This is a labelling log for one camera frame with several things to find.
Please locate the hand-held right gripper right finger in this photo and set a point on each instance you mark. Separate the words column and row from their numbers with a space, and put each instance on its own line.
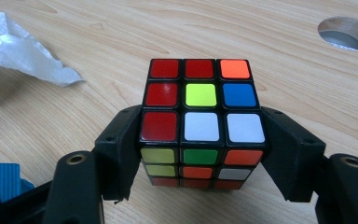
column 292, row 158

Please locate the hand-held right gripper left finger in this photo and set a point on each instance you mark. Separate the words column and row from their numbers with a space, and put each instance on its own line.
column 119, row 155

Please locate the colourful puzzle cube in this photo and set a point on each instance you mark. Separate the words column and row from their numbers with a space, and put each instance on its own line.
column 200, row 124

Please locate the blue wet wipes pack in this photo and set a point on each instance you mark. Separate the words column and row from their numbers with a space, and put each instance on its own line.
column 6, row 180

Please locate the white wet wipe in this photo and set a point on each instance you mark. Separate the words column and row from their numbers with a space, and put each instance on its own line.
column 15, row 53

